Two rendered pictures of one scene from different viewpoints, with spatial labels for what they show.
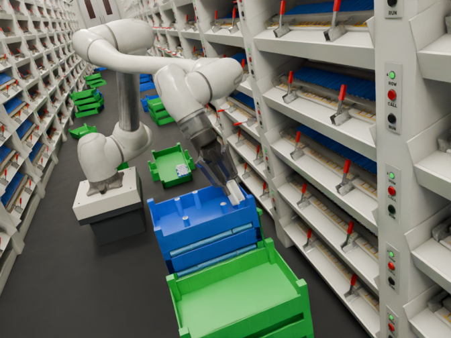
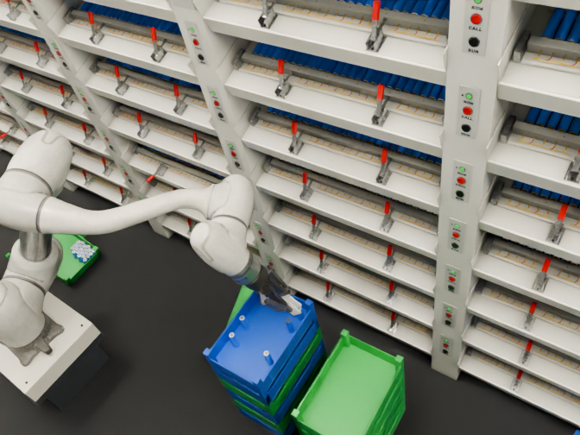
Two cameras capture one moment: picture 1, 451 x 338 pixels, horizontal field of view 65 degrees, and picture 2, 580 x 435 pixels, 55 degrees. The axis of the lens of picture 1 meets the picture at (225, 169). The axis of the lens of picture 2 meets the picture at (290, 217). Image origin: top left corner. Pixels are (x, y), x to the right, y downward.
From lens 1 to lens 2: 1.01 m
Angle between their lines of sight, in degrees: 35
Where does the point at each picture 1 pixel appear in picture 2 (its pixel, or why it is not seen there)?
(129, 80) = not seen: hidden behind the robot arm
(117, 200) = (74, 349)
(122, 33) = (50, 171)
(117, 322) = not seen: outside the picture
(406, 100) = (468, 239)
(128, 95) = not seen: hidden behind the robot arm
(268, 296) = (368, 376)
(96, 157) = (21, 316)
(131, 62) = (120, 221)
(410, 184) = (469, 277)
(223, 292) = (331, 394)
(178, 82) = (228, 242)
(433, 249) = (479, 301)
